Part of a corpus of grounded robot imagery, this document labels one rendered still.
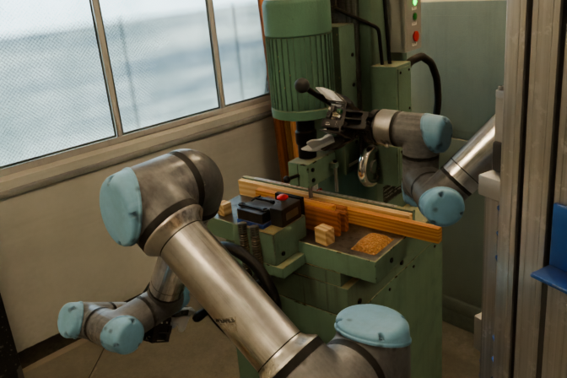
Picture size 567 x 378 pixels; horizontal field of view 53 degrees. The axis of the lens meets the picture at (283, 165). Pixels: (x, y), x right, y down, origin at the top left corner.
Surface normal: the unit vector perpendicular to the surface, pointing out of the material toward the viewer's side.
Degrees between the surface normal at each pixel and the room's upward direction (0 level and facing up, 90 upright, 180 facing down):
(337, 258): 90
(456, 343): 0
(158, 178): 37
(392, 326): 8
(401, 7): 90
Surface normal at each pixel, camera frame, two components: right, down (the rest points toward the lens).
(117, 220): -0.71, 0.21
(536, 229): -0.88, 0.22
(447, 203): 0.02, 0.33
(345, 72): 0.78, 0.14
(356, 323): 0.00, -0.97
